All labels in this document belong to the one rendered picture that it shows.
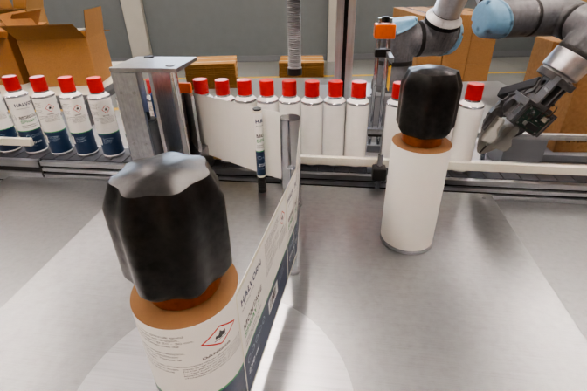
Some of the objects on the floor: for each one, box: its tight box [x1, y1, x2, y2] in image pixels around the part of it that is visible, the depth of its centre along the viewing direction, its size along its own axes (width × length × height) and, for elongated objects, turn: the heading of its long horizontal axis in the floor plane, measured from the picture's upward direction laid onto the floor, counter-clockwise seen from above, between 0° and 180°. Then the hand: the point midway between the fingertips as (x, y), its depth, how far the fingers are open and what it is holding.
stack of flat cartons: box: [184, 56, 239, 90], centre depth 487 cm, size 64×53×31 cm
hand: (481, 147), depth 85 cm, fingers closed
